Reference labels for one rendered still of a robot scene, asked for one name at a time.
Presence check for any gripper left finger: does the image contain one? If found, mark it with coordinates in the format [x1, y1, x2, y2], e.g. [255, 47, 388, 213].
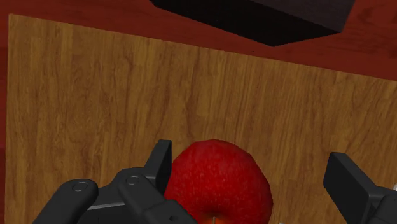
[32, 139, 199, 224]

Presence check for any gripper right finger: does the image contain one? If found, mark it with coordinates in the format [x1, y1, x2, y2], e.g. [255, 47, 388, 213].
[323, 151, 397, 224]

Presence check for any red apple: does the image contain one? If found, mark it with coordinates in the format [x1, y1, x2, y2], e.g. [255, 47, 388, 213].
[164, 139, 274, 224]

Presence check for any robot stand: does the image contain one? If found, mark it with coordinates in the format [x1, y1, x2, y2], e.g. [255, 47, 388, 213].
[149, 0, 356, 48]

